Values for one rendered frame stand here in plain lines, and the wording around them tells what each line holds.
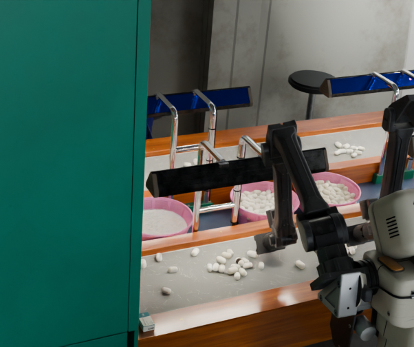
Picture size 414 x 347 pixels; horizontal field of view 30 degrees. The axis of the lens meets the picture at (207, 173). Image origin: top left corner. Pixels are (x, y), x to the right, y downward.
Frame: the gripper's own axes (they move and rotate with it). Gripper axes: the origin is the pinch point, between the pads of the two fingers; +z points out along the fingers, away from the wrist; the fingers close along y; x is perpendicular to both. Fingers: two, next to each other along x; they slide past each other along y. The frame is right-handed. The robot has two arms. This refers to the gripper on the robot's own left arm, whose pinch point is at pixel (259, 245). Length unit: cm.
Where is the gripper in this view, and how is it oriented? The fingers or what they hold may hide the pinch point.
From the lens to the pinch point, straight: 265.1
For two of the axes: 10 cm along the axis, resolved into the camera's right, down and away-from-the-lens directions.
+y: -9.2, 1.3, -3.7
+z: -3.4, 2.1, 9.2
